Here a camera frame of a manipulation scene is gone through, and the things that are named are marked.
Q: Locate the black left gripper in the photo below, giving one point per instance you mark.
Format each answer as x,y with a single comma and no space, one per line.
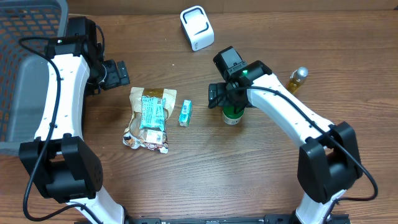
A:
116,79

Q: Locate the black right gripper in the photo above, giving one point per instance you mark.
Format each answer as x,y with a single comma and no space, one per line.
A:
219,98

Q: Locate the green lid white jar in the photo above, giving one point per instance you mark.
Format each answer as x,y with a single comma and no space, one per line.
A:
232,115

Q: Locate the green white Kleenex tissue pack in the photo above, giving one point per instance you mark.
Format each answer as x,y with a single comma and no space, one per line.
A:
185,114

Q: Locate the teal snack packet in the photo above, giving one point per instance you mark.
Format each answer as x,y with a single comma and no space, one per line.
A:
152,113

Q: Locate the brown snack packet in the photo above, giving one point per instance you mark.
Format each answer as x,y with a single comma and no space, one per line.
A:
135,97

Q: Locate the yellow oil bottle silver cap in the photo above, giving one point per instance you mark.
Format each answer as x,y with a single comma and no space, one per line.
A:
297,79

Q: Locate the white labelled snack packet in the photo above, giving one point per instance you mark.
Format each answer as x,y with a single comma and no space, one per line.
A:
149,139

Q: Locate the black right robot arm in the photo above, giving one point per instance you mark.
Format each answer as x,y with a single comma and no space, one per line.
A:
328,154

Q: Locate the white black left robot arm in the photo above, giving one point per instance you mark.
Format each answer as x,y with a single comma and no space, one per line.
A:
60,164

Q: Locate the white barcode scanner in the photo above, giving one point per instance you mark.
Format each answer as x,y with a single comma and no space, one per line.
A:
197,28

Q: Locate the brown cardboard back panel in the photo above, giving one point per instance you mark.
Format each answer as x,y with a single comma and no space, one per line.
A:
138,7

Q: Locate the grey plastic mesh basket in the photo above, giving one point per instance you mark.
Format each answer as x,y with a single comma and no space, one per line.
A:
25,76

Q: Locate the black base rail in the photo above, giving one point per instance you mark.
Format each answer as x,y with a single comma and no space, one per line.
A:
211,220

